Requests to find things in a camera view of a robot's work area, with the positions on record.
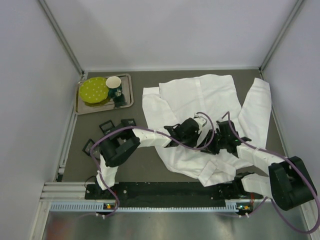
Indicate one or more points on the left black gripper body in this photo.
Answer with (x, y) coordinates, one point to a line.
(200, 141)

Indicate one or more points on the white shirt garment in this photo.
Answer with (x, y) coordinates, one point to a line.
(173, 102)

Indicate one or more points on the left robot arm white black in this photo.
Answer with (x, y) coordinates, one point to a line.
(121, 142)

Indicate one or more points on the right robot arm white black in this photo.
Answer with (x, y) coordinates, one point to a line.
(283, 183)

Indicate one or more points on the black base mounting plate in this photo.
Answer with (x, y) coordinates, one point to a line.
(176, 194)

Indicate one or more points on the white cup dark base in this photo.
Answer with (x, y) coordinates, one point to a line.
(114, 85)

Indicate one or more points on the green polka dot plate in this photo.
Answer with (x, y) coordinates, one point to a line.
(93, 90)

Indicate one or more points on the silver metal tray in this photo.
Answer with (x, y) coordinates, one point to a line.
(124, 101)

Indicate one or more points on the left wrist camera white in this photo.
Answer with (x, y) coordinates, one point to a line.
(201, 120)

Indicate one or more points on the black square frame right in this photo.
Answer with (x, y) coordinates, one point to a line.
(128, 122)

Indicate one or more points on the black square frame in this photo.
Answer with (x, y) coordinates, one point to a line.
(128, 122)
(87, 148)
(107, 127)

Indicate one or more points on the black square frame left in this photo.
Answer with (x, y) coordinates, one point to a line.
(107, 127)

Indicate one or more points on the grey slotted cable duct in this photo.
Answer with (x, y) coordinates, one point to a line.
(229, 207)

